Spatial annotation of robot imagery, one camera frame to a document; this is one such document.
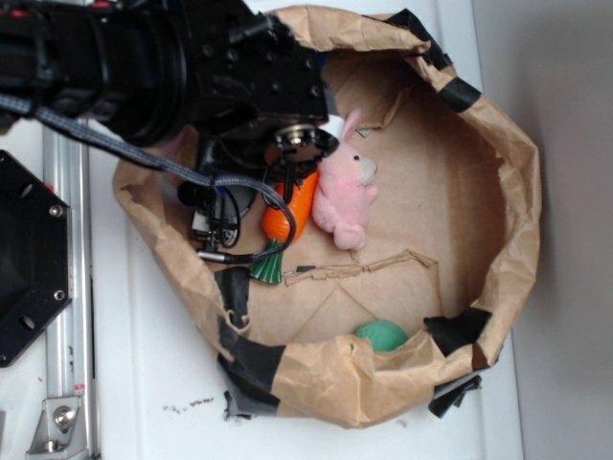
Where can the pink plush bunny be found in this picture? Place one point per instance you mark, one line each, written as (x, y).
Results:
(345, 191)

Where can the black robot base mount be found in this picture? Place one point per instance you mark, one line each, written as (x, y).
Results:
(35, 281)

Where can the green ball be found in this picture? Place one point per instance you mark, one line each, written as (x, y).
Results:
(384, 335)

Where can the metal corner bracket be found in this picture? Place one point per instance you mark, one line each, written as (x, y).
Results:
(60, 432)

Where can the brown paper bag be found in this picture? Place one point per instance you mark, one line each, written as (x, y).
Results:
(451, 255)

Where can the aluminium extrusion rail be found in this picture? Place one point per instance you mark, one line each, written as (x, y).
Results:
(72, 297)

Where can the orange toy carrot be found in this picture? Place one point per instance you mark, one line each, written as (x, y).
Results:
(276, 226)

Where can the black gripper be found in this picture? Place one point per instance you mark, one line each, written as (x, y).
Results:
(259, 92)

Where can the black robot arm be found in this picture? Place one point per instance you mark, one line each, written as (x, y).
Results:
(148, 69)

